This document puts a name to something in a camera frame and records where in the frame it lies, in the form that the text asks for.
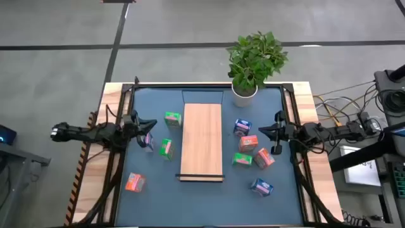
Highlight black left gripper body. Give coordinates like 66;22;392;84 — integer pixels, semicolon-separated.
121;109;149;149

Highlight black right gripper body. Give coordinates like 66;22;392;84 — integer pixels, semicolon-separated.
271;110;297;156

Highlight blue Frosted Flakes cereal box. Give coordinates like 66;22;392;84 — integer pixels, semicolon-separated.
144;132;156;153
233;118;253;137
249;177;275;198

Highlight orange Mini Wheats cereal box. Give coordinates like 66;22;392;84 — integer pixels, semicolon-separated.
124;172;147;193
237;135;259;153
253;148;276;170

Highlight green Apple Jacks cereal box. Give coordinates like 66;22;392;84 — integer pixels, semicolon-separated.
163;111;183;129
232;152;254;167
158;138;175;162

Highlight wooden board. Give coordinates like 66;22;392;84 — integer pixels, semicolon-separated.
175;89;226;184

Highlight green plant white pot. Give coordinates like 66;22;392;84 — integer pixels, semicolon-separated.
225;30;289;108

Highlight orange black hazard strip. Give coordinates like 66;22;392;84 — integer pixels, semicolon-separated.
65;110;99;226

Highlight black stand beam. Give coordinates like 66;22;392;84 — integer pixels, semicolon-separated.
328;122;405;174

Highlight black power adapter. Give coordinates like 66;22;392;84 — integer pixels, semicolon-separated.
357;111;380;136

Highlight blue table mat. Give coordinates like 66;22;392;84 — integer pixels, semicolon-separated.
115;87;304;226

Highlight white board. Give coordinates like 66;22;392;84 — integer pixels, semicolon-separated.
339;145;382;187

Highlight grey equipment stand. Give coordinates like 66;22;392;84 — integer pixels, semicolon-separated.
374;65;405;127

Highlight grey metal cart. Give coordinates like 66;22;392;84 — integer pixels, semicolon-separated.
0;142;51;219

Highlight black keyboard green keys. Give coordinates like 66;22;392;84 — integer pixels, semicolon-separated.
390;160;405;200

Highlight dark device blue light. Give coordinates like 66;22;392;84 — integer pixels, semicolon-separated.
0;124;17;146

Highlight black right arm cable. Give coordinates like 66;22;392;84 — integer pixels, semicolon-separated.
296;137;336;156

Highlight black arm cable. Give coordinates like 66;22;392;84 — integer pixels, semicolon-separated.
296;137;336;156
105;103;127;127

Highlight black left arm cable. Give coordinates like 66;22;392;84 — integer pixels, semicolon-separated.
105;103;127;127

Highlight yellow cable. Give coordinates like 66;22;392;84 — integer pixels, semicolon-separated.
316;94;344;127

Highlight black floor cable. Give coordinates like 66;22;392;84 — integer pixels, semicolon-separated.
313;80;377;99

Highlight coiled black cable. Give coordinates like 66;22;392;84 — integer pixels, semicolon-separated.
341;210;371;227

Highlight black cable coil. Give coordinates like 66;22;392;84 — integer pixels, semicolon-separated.
379;89;405;113

